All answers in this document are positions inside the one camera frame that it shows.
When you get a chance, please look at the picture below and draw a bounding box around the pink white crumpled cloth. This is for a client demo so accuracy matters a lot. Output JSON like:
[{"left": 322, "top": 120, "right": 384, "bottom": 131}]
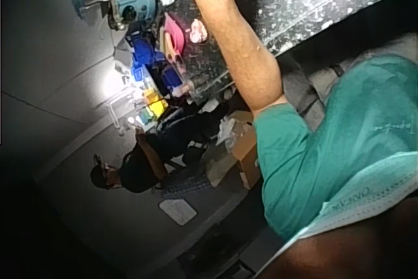
[{"left": 189, "top": 18, "right": 210, "bottom": 44}]

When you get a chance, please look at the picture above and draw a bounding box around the pink plastic container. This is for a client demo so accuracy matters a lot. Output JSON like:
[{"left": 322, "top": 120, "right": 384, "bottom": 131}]
[{"left": 160, "top": 12, "right": 186, "bottom": 64}]

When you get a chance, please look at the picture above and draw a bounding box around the blue round appliance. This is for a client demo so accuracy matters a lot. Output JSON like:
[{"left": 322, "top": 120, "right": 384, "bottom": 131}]
[{"left": 109, "top": 0, "right": 159, "bottom": 30}]

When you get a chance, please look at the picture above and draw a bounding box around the small blue plastic box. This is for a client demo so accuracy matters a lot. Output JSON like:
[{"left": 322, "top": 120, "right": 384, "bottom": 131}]
[{"left": 160, "top": 65, "right": 184, "bottom": 89}]

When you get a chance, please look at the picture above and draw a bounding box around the yellow plastic container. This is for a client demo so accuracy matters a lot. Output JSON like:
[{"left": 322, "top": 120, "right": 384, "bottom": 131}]
[{"left": 142, "top": 88, "right": 169, "bottom": 120}]

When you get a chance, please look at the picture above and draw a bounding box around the white crumpled paper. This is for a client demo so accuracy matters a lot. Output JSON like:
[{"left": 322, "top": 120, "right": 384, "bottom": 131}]
[{"left": 215, "top": 117, "right": 238, "bottom": 149}]

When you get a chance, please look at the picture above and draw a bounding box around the brown cardboard box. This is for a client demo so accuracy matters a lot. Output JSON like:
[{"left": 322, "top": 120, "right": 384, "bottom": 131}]
[{"left": 208, "top": 110, "right": 262, "bottom": 190}]

